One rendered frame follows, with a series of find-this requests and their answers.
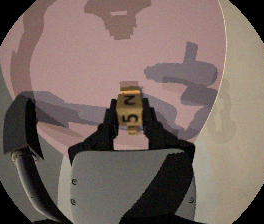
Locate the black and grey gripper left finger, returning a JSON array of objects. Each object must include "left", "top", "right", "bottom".
[{"left": 68, "top": 99, "right": 119, "bottom": 167}]

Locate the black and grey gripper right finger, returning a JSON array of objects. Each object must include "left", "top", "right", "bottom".
[{"left": 142, "top": 98, "right": 195, "bottom": 163}]

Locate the yellow cube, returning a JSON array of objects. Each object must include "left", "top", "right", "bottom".
[
  {"left": 116, "top": 93, "right": 144, "bottom": 126},
  {"left": 127, "top": 126, "right": 137, "bottom": 136}
]

